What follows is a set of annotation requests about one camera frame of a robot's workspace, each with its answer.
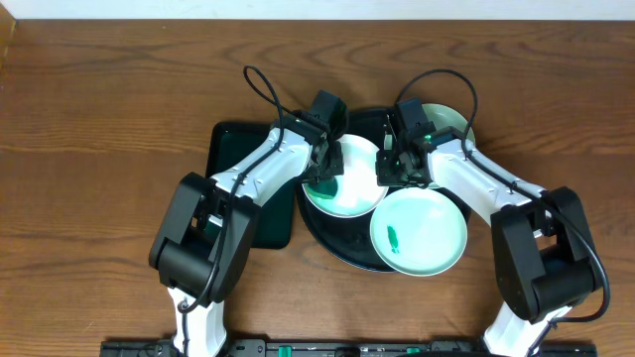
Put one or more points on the lower mint green plate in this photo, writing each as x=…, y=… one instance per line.
x=418, y=232

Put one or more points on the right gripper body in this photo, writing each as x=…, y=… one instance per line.
x=391, y=171

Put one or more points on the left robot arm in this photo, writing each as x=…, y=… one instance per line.
x=204, y=240

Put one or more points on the white plate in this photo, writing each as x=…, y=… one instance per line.
x=358, y=190

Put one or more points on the green scrub sponge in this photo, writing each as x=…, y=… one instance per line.
x=323, y=189

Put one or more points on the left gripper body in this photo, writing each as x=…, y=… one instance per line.
x=330, y=166

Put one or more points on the black rectangular tray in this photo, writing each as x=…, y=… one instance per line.
x=230, y=143

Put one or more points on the upper mint green plate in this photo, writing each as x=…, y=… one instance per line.
x=442, y=116

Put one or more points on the mint green plate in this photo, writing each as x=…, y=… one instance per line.
x=418, y=232
x=442, y=116

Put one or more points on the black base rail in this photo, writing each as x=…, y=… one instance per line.
x=261, y=348

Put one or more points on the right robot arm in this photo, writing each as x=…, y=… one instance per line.
x=544, y=256

